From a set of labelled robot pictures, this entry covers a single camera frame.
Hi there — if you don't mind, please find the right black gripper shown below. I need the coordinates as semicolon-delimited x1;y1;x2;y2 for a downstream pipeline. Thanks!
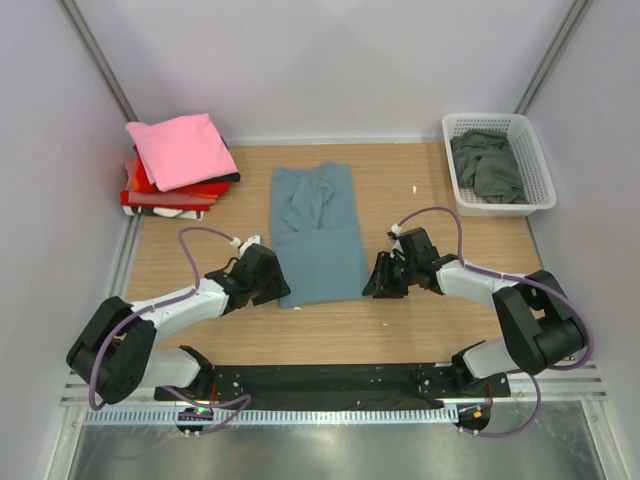
362;251;418;299

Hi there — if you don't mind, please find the blue-grey t shirt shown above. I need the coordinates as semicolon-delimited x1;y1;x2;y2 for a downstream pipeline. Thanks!
270;162;369;309

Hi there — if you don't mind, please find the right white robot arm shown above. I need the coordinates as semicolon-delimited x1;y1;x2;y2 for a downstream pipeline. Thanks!
363;228;591;396

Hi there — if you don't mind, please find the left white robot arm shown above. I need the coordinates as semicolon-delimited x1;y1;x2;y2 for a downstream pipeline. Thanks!
66;242;290;405

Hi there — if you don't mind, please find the black folded t shirt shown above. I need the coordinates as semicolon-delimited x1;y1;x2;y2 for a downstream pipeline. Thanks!
198;133;243;185

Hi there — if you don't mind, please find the light red folded t shirt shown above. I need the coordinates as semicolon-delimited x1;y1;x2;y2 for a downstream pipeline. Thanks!
120;158;217;211

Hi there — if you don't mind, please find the dark grey t shirt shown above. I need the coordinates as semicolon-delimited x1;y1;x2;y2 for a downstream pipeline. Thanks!
450;130;527;204

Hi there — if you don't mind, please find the white patterned folded t shirt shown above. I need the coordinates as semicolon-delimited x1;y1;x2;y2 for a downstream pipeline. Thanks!
123;206;203;221

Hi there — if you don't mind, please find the pink folded t shirt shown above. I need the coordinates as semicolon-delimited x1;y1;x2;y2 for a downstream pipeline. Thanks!
126;114;238;191

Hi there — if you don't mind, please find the white plastic basket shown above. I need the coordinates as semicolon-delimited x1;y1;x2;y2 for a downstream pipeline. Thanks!
442;112;556;217

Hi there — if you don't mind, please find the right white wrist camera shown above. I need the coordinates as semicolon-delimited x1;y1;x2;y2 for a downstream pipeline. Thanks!
387;224;403;241

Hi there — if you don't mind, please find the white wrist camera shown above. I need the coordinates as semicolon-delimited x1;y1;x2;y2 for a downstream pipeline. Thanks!
229;235;264;257
387;224;403;241

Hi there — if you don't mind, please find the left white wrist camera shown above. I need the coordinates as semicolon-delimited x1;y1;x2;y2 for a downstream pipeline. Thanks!
229;235;264;257

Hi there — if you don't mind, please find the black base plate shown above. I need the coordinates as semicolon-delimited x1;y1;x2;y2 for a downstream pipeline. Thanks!
152;362;511;412

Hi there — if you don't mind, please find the white slotted cable duct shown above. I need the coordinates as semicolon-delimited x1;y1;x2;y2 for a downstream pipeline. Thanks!
84;405;458;426

